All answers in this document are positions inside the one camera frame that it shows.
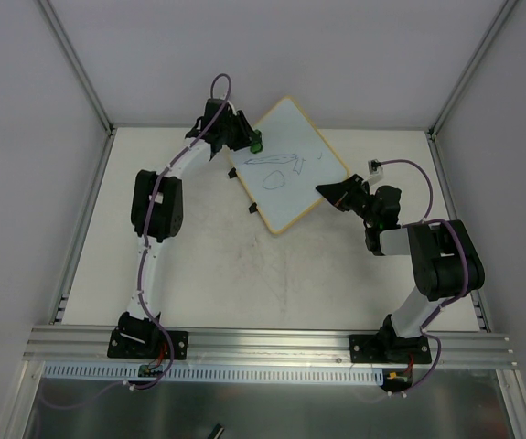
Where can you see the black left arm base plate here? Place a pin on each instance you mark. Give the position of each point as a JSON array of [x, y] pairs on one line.
[[150, 346]]

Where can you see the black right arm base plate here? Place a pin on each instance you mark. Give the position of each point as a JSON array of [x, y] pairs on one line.
[[373, 349]]

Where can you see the right aluminium frame post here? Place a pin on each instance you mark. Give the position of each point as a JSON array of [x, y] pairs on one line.
[[489, 37]]

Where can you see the black board clip lower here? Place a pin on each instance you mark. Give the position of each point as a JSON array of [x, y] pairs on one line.
[[253, 208]]

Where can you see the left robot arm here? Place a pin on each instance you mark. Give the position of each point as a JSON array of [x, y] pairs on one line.
[[157, 216]]

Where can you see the green whiteboard eraser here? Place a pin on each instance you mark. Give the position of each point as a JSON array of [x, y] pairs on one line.
[[256, 144]]

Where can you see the aluminium frame post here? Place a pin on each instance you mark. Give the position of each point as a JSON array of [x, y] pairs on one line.
[[489, 37], [59, 32]]

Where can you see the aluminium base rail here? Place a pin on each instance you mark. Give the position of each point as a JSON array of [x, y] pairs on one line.
[[267, 347]]

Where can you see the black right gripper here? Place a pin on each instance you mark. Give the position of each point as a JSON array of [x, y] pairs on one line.
[[348, 195]]

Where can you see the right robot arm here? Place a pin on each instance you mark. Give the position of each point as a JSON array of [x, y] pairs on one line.
[[445, 266]]

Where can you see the left aluminium frame post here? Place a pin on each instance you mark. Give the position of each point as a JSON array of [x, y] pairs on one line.
[[59, 32]]

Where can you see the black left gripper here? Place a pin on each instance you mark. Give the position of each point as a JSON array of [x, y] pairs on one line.
[[237, 130]]

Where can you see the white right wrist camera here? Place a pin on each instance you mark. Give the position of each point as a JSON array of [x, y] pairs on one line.
[[376, 172]]

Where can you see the white board with yellow frame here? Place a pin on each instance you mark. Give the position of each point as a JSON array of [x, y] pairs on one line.
[[296, 158]]

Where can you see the white slotted cable duct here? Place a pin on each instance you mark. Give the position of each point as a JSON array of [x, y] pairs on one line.
[[184, 372]]

